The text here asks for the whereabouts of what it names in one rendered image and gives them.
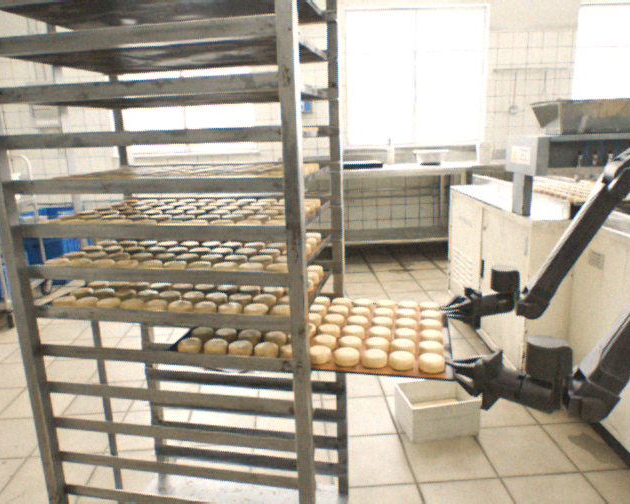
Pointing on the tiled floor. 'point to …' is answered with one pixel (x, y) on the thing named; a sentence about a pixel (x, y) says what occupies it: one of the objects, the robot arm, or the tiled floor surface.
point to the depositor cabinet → (478, 272)
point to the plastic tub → (436, 410)
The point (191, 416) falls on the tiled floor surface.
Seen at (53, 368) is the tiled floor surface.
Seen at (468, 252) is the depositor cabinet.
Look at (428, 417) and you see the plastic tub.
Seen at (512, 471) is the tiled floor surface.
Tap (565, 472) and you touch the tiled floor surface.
